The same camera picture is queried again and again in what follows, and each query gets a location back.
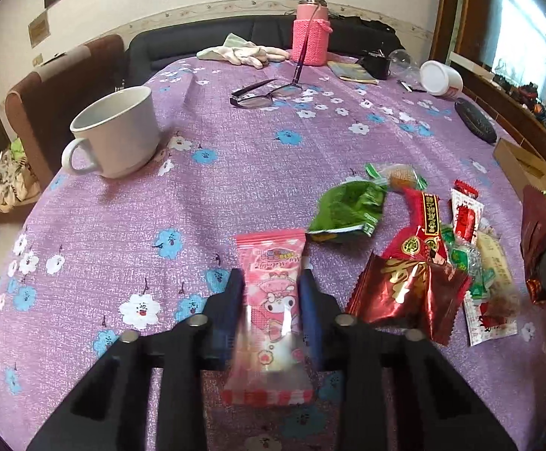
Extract black oval case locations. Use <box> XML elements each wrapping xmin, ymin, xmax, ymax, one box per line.
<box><xmin>454</xmin><ymin>98</ymin><xmax>498</xmax><ymax>144</ymax></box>

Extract white red sausage packet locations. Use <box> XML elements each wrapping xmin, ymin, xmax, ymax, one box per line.
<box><xmin>450</xmin><ymin>188</ymin><xmax>485</xmax><ymax>245</ymax></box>

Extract brown upholstered chair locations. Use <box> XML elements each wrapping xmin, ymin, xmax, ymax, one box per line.
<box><xmin>5</xmin><ymin>34</ymin><xmax>126</xmax><ymax>189</ymax></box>

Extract brown candy green twist wrapper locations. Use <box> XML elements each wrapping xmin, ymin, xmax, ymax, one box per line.
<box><xmin>364</xmin><ymin>163</ymin><xmax>428</xmax><ymax>193</ymax></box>

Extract wall plaque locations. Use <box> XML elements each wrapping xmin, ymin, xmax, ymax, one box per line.
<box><xmin>28</xmin><ymin>9</ymin><xmax>50</xmax><ymax>48</ymax></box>

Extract white packet red print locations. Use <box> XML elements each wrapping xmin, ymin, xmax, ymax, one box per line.
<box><xmin>463</xmin><ymin>286</ymin><xmax>522</xmax><ymax>347</ymax></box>

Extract red snack packet gold label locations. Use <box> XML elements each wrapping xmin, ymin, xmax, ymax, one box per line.
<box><xmin>381</xmin><ymin>187</ymin><xmax>447</xmax><ymax>268</ymax></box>

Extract purple pen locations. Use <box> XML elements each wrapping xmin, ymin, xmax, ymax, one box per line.
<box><xmin>293</xmin><ymin>40</ymin><xmax>311</xmax><ymax>86</ymax></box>

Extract patterned bag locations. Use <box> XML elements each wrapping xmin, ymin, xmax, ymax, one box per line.
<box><xmin>0</xmin><ymin>138</ymin><xmax>41</xmax><ymax>214</ymax></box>

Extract white plastic jar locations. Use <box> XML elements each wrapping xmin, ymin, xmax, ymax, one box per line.
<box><xmin>418</xmin><ymin>60</ymin><xmax>464</xmax><ymax>100</ymax></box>

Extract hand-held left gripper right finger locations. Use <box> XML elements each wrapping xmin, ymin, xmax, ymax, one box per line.
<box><xmin>299</xmin><ymin>268</ymin><xmax>520</xmax><ymax>451</ymax></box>

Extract beige snack packet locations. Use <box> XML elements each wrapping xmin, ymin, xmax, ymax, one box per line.
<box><xmin>475</xmin><ymin>228</ymin><xmax>515</xmax><ymax>292</ymax></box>

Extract yellow green booklet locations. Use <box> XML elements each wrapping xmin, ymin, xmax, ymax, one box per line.
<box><xmin>327</xmin><ymin>60</ymin><xmax>379</xmax><ymax>86</ymax></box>

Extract small black box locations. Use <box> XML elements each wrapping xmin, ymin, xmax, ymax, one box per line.
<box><xmin>357</xmin><ymin>51</ymin><xmax>392</xmax><ymax>80</ymax></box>

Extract wooden glass cabinet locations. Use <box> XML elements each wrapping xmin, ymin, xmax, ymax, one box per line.
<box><xmin>430</xmin><ymin>0</ymin><xmax>546</xmax><ymax>189</ymax></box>

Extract pink knit sleeved bottle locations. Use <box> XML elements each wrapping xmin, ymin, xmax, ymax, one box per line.
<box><xmin>292</xmin><ymin>0</ymin><xmax>334</xmax><ymax>65</ymax></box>

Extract small red packet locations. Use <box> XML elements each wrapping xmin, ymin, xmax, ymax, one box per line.
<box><xmin>454</xmin><ymin>179</ymin><xmax>480</xmax><ymax>199</ymax></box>

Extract green snack packet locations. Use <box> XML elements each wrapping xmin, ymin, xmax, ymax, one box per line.
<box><xmin>307</xmin><ymin>179</ymin><xmax>389</xmax><ymax>244</ymax></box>

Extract white cloth gloves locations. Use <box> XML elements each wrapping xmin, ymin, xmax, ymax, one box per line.
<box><xmin>196</xmin><ymin>33</ymin><xmax>287</xmax><ymax>69</ymax></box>

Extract cardboard box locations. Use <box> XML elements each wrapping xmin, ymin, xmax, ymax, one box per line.
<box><xmin>493</xmin><ymin>137</ymin><xmax>546</xmax><ymax>217</ymax></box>

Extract white ceramic mug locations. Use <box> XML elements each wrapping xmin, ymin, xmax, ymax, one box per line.
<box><xmin>61</xmin><ymin>86</ymin><xmax>162</xmax><ymax>179</ymax></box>

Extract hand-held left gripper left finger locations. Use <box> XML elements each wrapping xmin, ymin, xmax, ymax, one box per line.
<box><xmin>26</xmin><ymin>268</ymin><xmax>246</xmax><ymax>451</ymax></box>

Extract purple floral tablecloth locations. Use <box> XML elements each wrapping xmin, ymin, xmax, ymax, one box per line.
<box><xmin>0</xmin><ymin>54</ymin><xmax>546</xmax><ymax>451</ymax></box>

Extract pink cartoon snack packet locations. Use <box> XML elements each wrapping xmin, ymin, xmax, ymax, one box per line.
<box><xmin>221</xmin><ymin>228</ymin><xmax>315</xmax><ymax>407</ymax></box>

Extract dark framed eyeglasses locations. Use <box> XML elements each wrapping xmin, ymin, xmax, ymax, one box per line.
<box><xmin>230</xmin><ymin>78</ymin><xmax>302</xmax><ymax>110</ymax></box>

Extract dark sofa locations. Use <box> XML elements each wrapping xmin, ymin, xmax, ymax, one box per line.
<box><xmin>127</xmin><ymin>14</ymin><xmax>400</xmax><ymax>85</ymax></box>

